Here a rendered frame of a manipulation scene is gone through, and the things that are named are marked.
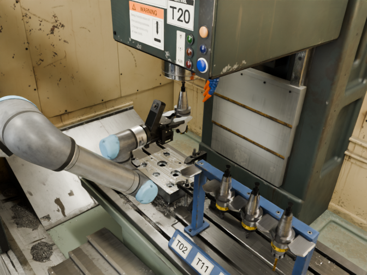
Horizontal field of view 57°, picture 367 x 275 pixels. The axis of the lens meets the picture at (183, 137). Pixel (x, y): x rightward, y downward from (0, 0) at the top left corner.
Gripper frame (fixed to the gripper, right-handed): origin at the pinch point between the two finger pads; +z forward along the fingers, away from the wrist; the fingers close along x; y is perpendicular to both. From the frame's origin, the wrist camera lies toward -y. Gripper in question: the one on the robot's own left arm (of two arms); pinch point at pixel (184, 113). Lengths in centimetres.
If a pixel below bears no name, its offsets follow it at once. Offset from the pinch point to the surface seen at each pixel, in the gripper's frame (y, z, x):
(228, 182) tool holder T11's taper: 6.6, -12.1, 33.9
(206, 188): 12.6, -13.9, 26.7
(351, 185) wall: 51, 81, 42
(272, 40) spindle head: -34.7, 2.3, 32.3
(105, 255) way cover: 60, -36, -8
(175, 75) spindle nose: -18.5, -8.0, 3.7
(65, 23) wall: -15, 2, -101
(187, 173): 12.6, -13.2, 16.9
